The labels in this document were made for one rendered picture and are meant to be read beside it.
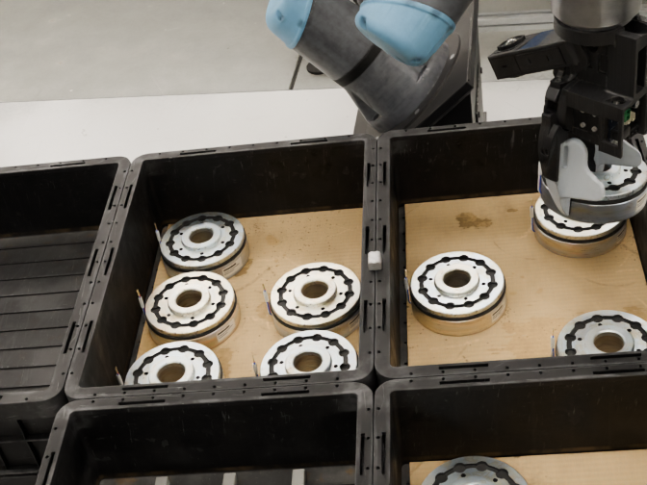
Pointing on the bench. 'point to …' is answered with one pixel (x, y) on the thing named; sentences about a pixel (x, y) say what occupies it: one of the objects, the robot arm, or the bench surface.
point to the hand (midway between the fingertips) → (574, 188)
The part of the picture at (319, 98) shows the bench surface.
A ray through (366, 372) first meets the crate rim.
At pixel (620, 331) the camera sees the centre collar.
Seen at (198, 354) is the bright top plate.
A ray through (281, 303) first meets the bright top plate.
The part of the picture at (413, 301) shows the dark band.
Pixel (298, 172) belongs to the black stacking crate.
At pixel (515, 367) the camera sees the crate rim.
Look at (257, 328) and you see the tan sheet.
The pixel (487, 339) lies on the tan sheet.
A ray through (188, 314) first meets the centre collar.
